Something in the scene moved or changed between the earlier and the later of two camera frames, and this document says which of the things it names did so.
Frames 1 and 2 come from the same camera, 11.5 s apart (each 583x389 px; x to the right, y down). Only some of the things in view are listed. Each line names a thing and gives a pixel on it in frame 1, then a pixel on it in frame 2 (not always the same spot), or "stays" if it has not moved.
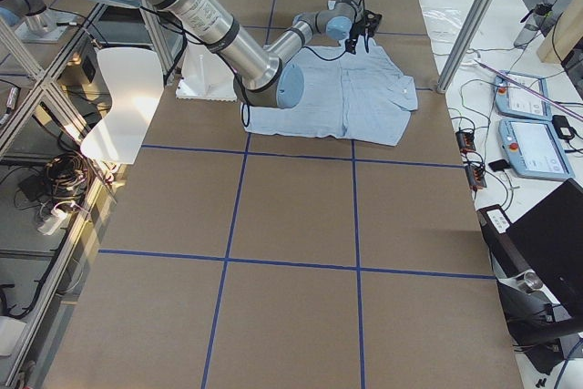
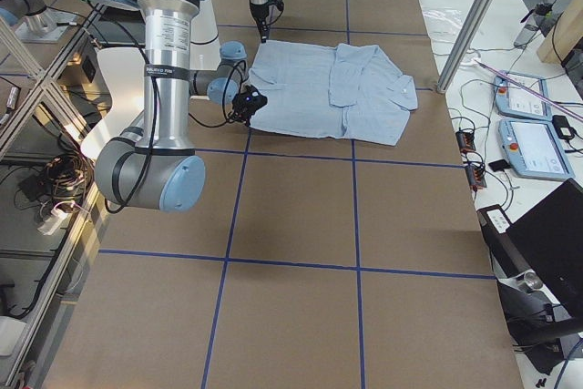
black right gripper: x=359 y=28 to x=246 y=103
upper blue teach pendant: x=513 y=99 stays
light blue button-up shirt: x=363 y=95 stays
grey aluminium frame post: x=475 y=20 stays
